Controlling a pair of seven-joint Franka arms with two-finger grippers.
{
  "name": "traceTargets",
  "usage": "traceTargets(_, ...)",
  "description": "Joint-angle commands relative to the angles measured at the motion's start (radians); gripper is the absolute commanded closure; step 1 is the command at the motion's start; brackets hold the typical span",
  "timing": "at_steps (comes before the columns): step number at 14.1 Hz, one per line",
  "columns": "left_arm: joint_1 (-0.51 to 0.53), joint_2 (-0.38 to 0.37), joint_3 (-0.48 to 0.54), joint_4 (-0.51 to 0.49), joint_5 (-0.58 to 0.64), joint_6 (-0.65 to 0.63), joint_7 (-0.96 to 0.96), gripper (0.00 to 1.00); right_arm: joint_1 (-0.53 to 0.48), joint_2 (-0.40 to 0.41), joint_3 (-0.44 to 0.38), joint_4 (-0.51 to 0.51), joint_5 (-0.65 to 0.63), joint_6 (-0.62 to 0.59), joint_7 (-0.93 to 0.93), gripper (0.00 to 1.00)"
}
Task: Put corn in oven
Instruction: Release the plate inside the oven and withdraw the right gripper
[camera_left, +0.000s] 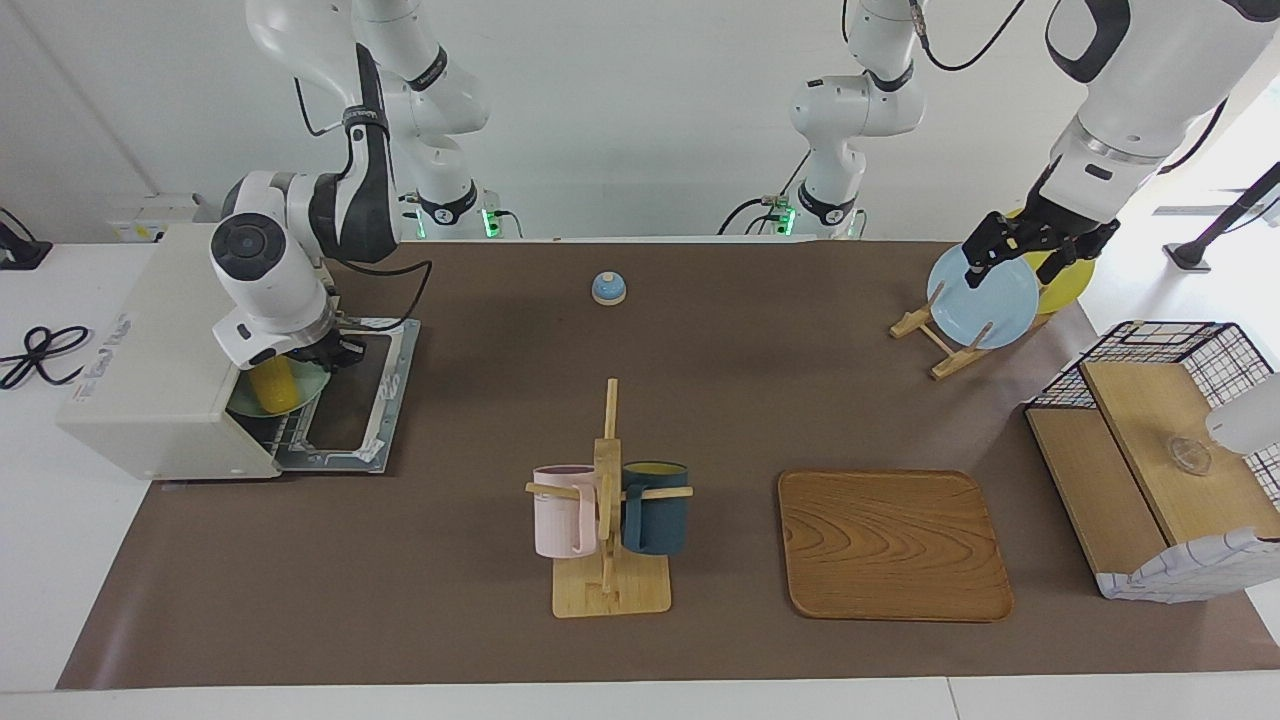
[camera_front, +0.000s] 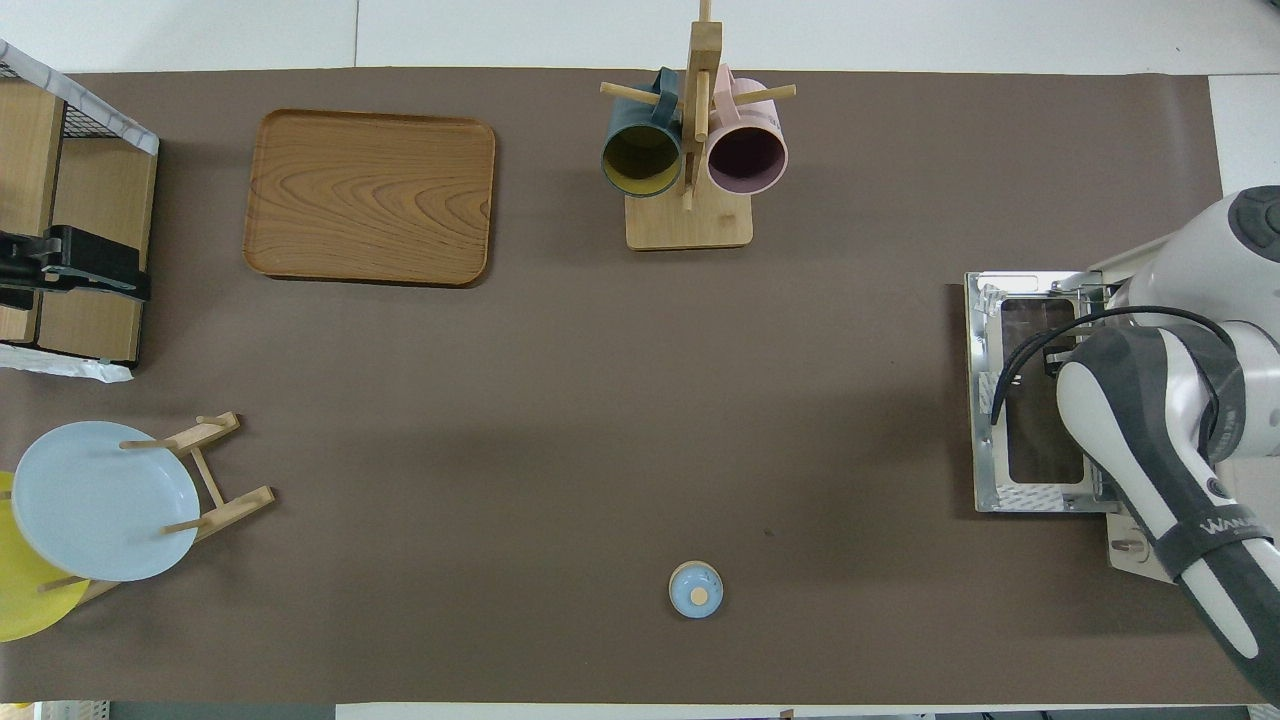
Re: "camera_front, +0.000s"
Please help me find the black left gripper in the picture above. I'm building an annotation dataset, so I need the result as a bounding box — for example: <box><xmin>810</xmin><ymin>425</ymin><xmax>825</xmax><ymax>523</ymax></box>
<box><xmin>0</xmin><ymin>226</ymin><xmax>151</xmax><ymax>311</ymax></box>

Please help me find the cream toaster oven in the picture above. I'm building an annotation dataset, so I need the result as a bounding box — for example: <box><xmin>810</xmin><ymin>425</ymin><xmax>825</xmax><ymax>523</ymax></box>
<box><xmin>965</xmin><ymin>235</ymin><xmax>1280</xmax><ymax>586</ymax></box>

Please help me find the wooden shelf unit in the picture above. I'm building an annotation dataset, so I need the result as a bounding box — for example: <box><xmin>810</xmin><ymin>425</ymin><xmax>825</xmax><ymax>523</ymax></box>
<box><xmin>0</xmin><ymin>40</ymin><xmax>159</xmax><ymax>384</ymax></box>

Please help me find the light blue plate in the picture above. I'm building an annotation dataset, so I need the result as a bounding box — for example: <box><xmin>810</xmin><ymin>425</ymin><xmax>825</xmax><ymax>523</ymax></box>
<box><xmin>11</xmin><ymin>421</ymin><xmax>201</xmax><ymax>583</ymax></box>

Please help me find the wooden plate rack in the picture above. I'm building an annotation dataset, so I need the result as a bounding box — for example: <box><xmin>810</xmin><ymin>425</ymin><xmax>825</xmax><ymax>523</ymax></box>
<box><xmin>40</xmin><ymin>411</ymin><xmax>276</xmax><ymax>606</ymax></box>

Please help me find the wooden serving tray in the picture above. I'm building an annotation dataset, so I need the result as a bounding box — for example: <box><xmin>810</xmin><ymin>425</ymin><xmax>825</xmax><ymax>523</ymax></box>
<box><xmin>243</xmin><ymin>108</ymin><xmax>497</xmax><ymax>288</ymax></box>

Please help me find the yellow plate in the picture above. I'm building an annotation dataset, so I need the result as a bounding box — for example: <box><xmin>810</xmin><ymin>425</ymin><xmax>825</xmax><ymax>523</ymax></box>
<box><xmin>0</xmin><ymin>470</ymin><xmax>91</xmax><ymax>643</ymax></box>

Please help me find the brown table mat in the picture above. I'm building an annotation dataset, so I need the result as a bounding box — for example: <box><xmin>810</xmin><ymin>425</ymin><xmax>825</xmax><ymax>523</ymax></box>
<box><xmin>0</xmin><ymin>68</ymin><xmax>1276</xmax><ymax>706</ymax></box>

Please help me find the dark teal mug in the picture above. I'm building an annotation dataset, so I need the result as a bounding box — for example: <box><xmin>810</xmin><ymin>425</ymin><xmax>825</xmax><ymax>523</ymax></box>
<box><xmin>601</xmin><ymin>67</ymin><xmax>685</xmax><ymax>199</ymax></box>

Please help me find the wooden mug tree stand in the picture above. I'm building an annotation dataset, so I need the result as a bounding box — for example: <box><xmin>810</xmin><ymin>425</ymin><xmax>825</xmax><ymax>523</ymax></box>
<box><xmin>600</xmin><ymin>0</ymin><xmax>798</xmax><ymax>251</ymax></box>

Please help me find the pink mug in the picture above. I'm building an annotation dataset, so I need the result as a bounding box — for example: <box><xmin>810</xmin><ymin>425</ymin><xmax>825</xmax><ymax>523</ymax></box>
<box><xmin>706</xmin><ymin>64</ymin><xmax>790</xmax><ymax>197</ymax></box>

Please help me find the black wire basket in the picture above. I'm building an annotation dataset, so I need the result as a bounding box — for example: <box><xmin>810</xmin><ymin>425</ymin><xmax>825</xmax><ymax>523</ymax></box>
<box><xmin>0</xmin><ymin>60</ymin><xmax>131</xmax><ymax>141</ymax></box>

